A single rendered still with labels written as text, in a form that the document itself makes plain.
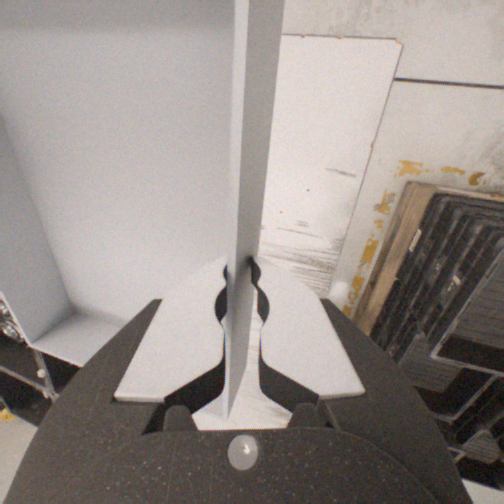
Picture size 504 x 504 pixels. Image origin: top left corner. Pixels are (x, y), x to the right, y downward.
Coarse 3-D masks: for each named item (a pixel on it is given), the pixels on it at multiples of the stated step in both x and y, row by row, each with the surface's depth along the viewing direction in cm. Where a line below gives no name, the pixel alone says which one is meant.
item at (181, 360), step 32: (224, 256) 12; (192, 288) 10; (224, 288) 10; (160, 320) 8; (192, 320) 8; (160, 352) 7; (192, 352) 7; (224, 352) 8; (128, 384) 6; (160, 384) 6; (192, 384) 7; (224, 384) 8
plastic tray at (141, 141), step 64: (0, 0) 13; (64, 0) 12; (128, 0) 12; (192, 0) 11; (256, 0) 7; (0, 64) 15; (64, 64) 14; (128, 64) 13; (192, 64) 12; (256, 64) 9; (0, 128) 17; (64, 128) 16; (128, 128) 15; (192, 128) 14; (256, 128) 10; (0, 192) 18; (64, 192) 18; (128, 192) 17; (192, 192) 15; (256, 192) 12; (0, 256) 19; (64, 256) 22; (128, 256) 20; (192, 256) 18; (64, 320) 25; (128, 320) 24
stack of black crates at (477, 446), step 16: (464, 416) 103; (480, 416) 98; (464, 432) 101; (480, 432) 94; (464, 448) 115; (480, 448) 112; (496, 448) 110; (464, 464) 114; (480, 464) 115; (496, 464) 112; (480, 480) 109; (496, 480) 110
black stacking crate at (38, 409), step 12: (0, 372) 85; (0, 384) 86; (12, 384) 91; (24, 384) 97; (12, 396) 93; (24, 396) 99; (36, 396) 102; (12, 408) 95; (24, 408) 98; (36, 408) 99; (48, 408) 100; (36, 420) 96
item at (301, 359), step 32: (256, 256) 12; (256, 288) 12; (288, 288) 10; (288, 320) 8; (320, 320) 9; (288, 352) 7; (320, 352) 7; (288, 384) 7; (320, 384) 6; (352, 384) 6
